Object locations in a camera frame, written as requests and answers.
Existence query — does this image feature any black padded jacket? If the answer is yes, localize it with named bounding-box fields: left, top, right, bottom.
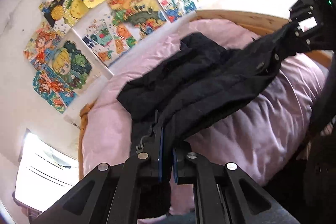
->
left=117, top=26, right=303, bottom=219

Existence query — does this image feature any bright window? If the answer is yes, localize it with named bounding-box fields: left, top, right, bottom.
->
left=15, top=130, right=79, bottom=212

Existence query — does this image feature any pink duvet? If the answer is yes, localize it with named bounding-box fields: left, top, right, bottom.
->
left=81, top=18, right=330, bottom=219

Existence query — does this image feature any orange-haired mermaid drawing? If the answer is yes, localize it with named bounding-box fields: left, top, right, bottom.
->
left=33, top=64, right=76, bottom=114

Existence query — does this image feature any blonde girl drawing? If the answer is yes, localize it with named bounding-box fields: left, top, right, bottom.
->
left=48, top=30, right=101, bottom=94

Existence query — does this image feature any orange juice fruit drawing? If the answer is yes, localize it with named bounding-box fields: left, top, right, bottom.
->
left=73, top=2, right=141, bottom=67

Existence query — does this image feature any orange-haired girl drawing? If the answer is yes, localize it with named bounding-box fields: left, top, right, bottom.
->
left=23, top=20, right=66, bottom=71

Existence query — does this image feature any landscape river drawing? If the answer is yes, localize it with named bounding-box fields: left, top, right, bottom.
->
left=108, top=0, right=167, bottom=39

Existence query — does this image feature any night moon drawing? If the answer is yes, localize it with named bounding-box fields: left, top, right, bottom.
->
left=38, top=0, right=90, bottom=29

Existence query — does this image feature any wooden bed frame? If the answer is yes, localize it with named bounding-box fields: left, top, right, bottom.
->
left=78, top=9, right=334, bottom=180

